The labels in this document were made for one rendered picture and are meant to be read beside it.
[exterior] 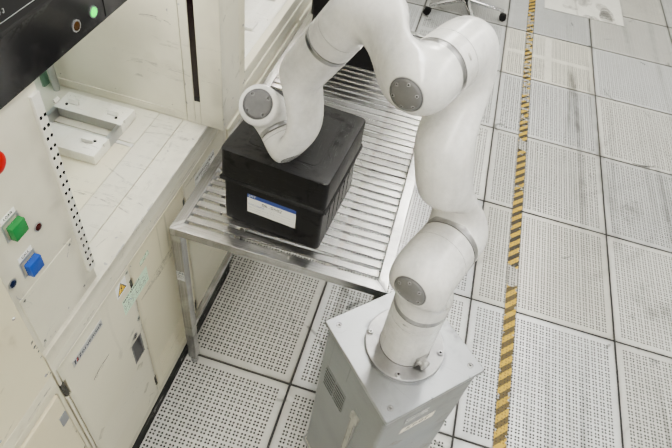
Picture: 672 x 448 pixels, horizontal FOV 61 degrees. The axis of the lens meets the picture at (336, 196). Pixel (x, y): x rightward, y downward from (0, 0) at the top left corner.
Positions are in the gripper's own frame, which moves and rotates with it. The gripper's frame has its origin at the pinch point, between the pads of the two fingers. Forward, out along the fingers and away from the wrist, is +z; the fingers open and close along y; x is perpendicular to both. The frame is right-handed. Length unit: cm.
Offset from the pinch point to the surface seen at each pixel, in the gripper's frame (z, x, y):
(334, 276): 6.3, 32.9, -20.9
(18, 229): -57, 33, 22
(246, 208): 6.0, 24.3, 7.2
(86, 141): -3, 22, 52
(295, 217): 3.3, 21.8, -6.7
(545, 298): 118, 29, -96
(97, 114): 5, 14, 56
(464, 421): 71, 76, -74
